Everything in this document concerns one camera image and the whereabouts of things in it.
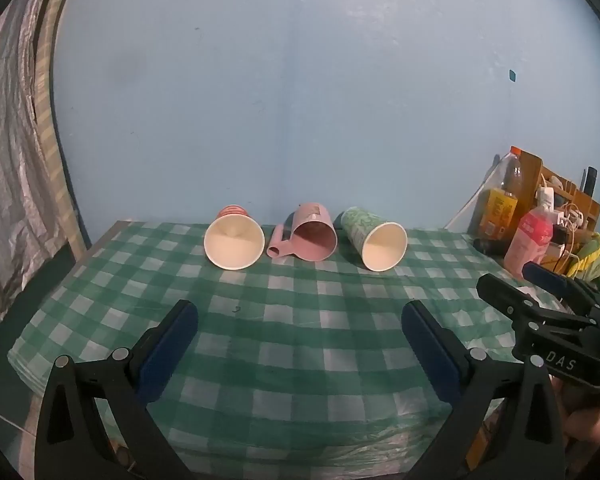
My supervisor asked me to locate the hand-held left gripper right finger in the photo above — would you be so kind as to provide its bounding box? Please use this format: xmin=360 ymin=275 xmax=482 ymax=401
xmin=401 ymin=301 xmax=566 ymax=480

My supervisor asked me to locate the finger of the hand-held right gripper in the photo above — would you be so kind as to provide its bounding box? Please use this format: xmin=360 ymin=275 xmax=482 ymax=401
xmin=522 ymin=261 xmax=600 ymax=313
xmin=476 ymin=273 xmax=597 ymax=330

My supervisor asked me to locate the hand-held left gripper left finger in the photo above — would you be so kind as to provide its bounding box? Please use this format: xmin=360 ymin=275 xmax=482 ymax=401
xmin=35 ymin=300 xmax=199 ymax=480

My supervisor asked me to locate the red patterned paper cup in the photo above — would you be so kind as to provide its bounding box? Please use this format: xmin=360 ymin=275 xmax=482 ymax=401
xmin=203 ymin=204 xmax=265 ymax=271

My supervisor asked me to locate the green patterned paper cup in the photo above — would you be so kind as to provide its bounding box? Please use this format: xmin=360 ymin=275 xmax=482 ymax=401
xmin=340 ymin=205 xmax=409 ymax=272

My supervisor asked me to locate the pink plastic mug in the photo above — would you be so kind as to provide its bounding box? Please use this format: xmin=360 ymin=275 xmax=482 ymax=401
xmin=267 ymin=203 xmax=339 ymax=263

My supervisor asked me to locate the person's right hand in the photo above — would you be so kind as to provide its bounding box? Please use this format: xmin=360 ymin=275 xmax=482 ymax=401
xmin=552 ymin=377 xmax=600 ymax=458

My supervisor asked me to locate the pink drink bottle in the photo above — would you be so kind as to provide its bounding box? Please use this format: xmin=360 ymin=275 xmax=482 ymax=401
xmin=503 ymin=204 xmax=554 ymax=277

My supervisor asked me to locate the yellow green cloth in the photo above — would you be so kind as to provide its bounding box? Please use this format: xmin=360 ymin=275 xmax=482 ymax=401
xmin=566 ymin=232 xmax=600 ymax=293

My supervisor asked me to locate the yellow juice bottle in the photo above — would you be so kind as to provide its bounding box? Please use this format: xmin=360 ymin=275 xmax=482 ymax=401
xmin=474 ymin=187 xmax=519 ymax=242

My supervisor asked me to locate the wooden desk organizer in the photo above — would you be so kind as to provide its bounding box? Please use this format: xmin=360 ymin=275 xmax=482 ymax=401
xmin=516 ymin=148 xmax=600 ymax=241

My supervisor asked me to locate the orange capped drink bottle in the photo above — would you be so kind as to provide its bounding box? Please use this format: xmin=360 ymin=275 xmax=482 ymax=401
xmin=500 ymin=145 xmax=525 ymax=197

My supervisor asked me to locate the green checked tablecloth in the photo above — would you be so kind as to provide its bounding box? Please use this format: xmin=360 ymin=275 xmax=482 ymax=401
xmin=7 ymin=220 xmax=583 ymax=480

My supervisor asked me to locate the silver foil curtain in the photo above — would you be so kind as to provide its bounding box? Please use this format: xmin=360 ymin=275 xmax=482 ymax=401
xmin=0 ymin=0 xmax=83 ymax=348

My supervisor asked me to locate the striped fabric strip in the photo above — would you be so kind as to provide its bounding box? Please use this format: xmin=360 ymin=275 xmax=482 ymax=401
xmin=31 ymin=0 xmax=90 ymax=258

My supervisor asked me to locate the white cable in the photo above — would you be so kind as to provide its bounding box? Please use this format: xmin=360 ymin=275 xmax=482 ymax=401
xmin=555 ymin=202 xmax=588 ymax=273

